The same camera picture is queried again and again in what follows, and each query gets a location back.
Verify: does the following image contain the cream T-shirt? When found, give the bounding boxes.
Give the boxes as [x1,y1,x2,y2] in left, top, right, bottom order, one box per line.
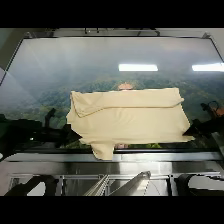
[65,87,196,161]

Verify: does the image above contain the silver frame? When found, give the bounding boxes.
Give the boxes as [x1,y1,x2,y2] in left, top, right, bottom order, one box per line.
[0,28,224,197]

